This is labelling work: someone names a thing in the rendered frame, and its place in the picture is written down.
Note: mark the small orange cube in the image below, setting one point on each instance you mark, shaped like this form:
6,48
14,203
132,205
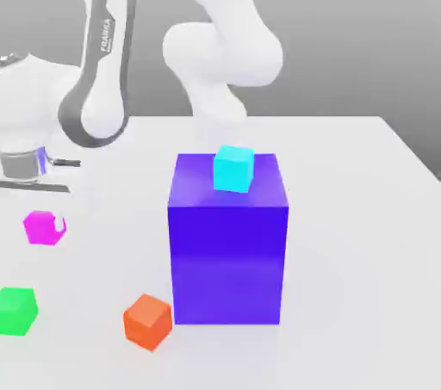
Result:
146,323

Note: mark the large purple box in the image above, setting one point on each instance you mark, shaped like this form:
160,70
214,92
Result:
227,259

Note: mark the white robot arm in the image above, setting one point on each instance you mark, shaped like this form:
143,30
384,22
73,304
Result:
224,63

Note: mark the small magenta cube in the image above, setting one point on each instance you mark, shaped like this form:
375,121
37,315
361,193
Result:
39,228

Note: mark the small green cube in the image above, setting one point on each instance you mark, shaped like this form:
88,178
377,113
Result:
15,310

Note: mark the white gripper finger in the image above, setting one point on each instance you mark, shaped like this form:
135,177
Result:
60,224

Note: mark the small cyan cube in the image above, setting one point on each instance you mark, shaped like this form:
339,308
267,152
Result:
232,171

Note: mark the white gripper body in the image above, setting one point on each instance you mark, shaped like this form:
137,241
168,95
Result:
34,187

